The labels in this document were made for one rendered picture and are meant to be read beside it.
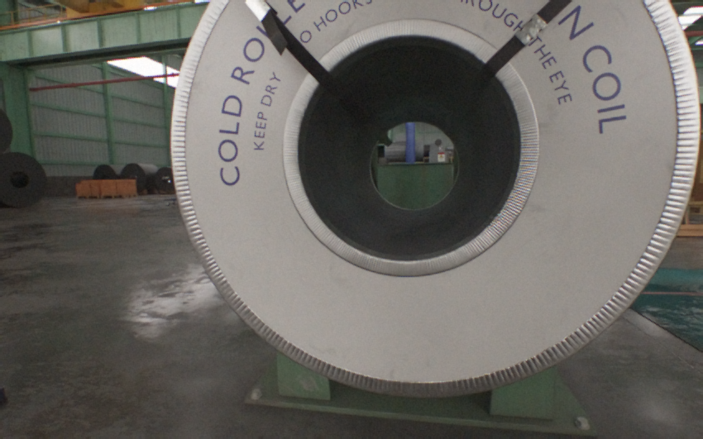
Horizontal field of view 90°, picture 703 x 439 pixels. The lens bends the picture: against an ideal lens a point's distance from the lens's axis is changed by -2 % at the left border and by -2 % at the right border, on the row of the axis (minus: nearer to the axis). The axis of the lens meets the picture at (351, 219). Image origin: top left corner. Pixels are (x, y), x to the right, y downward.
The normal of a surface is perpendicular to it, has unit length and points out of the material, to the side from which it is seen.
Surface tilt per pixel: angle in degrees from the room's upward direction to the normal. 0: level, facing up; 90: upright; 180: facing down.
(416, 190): 90
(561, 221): 90
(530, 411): 90
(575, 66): 90
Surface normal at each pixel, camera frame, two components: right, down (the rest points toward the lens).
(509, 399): -0.18, 0.12
